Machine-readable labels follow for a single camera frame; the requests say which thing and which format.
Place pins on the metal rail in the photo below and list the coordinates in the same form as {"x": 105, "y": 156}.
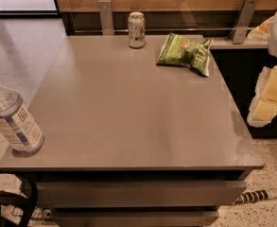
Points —
{"x": 192, "y": 30}

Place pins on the right metal bracket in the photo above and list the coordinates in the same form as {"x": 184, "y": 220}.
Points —
{"x": 239, "y": 31}

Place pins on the green chip bag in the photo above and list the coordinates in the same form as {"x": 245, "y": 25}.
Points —
{"x": 180, "y": 51}

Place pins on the lower grey drawer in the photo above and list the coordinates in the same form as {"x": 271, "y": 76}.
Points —
{"x": 135, "y": 219}

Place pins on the left metal bracket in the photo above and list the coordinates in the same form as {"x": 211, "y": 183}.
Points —
{"x": 106, "y": 17}

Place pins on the clear plastic water bottle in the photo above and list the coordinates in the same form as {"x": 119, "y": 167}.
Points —
{"x": 17, "y": 124}

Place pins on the grey drawer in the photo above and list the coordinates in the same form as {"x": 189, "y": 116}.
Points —
{"x": 139, "y": 194}
{"x": 135, "y": 219}

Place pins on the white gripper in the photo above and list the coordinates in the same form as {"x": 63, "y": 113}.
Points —
{"x": 264, "y": 104}

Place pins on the metal bracket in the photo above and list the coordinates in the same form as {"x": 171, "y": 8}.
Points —
{"x": 106, "y": 17}
{"x": 239, "y": 31}

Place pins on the upper grey drawer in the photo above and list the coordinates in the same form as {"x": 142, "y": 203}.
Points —
{"x": 139, "y": 194}

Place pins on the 7up soda can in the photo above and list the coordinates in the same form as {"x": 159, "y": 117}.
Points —
{"x": 136, "y": 26}

